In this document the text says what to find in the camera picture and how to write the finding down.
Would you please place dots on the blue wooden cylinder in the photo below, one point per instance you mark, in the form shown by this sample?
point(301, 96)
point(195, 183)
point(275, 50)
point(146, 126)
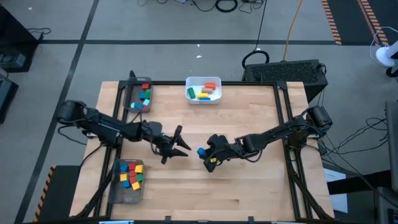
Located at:
point(204, 99)

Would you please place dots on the black cabinet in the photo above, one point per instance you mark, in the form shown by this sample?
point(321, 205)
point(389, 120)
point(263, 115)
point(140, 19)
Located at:
point(15, 37)

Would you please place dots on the yellow wooden cube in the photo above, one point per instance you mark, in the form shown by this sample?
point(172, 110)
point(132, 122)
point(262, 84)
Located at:
point(139, 168)
point(123, 177)
point(136, 186)

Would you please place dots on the orange wooden cylinder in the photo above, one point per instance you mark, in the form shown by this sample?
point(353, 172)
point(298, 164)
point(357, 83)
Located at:
point(210, 85)

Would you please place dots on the natural wooden cylinder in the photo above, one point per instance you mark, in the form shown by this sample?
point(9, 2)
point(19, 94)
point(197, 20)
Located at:
point(207, 91)

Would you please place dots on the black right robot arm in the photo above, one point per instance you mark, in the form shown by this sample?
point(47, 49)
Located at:
point(280, 133)

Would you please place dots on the red wooden cube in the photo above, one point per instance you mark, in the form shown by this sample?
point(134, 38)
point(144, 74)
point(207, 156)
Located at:
point(133, 178)
point(145, 86)
point(132, 166)
point(145, 107)

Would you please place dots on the black computer tower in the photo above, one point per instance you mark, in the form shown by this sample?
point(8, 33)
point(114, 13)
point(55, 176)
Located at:
point(286, 73)

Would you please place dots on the green wooden cylinder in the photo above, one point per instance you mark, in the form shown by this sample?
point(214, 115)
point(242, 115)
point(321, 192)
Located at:
point(191, 93)

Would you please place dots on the white round device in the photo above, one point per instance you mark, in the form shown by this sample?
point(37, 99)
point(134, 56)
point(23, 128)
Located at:
point(384, 56)

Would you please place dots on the yellow wooden cylinder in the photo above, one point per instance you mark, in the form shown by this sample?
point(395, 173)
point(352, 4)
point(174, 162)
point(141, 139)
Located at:
point(202, 95)

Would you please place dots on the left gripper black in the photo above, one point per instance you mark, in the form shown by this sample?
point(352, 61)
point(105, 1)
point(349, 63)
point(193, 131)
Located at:
point(161, 140)

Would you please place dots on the black equipment case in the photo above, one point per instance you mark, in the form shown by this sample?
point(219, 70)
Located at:
point(6, 96)

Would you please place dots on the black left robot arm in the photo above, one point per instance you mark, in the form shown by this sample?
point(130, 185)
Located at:
point(102, 124)

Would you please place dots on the blue wooden cube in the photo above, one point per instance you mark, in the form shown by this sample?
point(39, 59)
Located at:
point(124, 168)
point(138, 105)
point(126, 184)

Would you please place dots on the white plastic bin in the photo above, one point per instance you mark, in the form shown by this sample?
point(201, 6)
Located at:
point(214, 95)

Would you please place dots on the black mat yellow striped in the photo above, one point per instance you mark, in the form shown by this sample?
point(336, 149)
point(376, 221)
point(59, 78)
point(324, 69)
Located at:
point(62, 193)

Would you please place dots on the green wooden cube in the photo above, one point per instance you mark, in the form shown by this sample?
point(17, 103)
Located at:
point(139, 177)

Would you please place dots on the grey cabinet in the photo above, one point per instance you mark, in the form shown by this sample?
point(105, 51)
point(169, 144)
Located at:
point(392, 140)

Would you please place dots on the grey translucent bin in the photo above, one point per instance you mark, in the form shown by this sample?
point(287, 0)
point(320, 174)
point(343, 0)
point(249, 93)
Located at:
point(129, 98)
point(124, 196)

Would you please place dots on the black mat orange striped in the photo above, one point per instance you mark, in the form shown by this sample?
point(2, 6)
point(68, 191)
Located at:
point(348, 18)

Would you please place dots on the white paper sheet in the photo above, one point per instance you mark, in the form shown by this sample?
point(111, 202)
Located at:
point(339, 202)
point(334, 175)

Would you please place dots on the black floor beam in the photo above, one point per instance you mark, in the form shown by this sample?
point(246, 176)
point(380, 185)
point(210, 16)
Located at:
point(357, 183)

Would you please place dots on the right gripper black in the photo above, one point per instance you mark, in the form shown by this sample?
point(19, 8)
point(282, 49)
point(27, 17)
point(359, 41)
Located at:
point(219, 149)

